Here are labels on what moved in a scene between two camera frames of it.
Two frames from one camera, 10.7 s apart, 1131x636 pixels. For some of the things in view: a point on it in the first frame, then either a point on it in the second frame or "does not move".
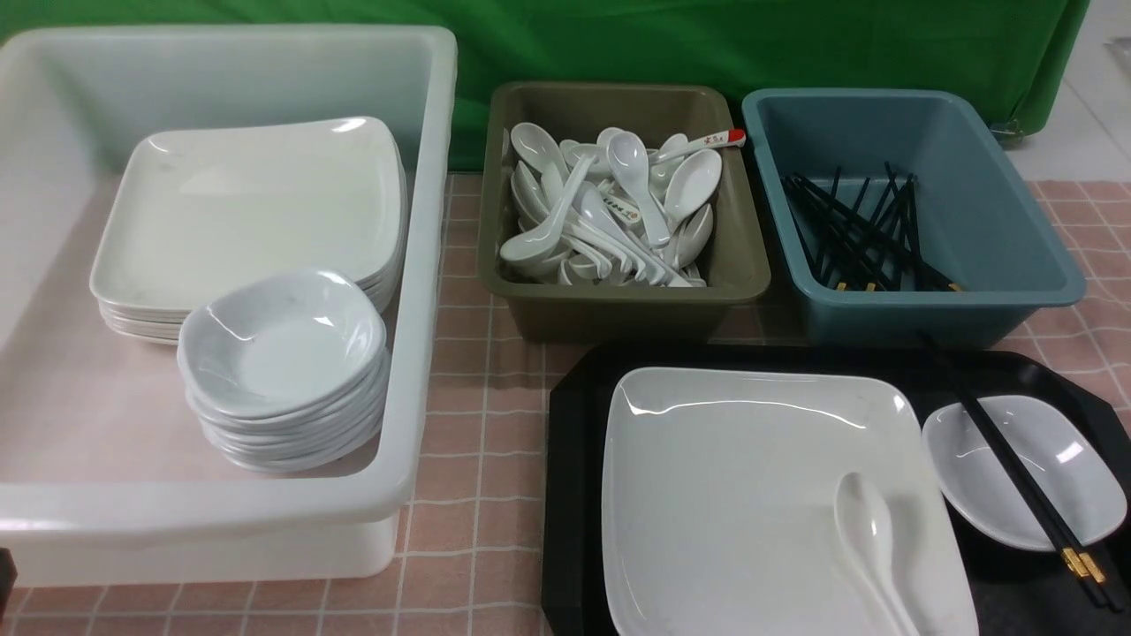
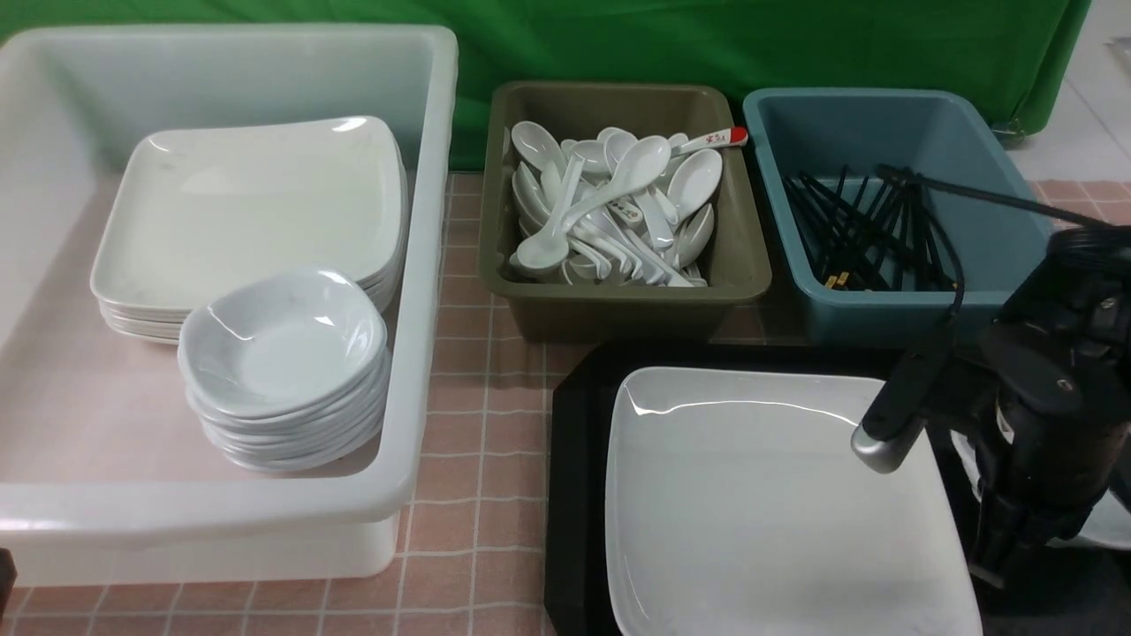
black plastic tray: x=1014 y=590 does not move
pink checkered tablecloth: x=471 y=561 does not move
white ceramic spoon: x=864 y=524 → x=645 y=162
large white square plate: x=718 y=511 does not move
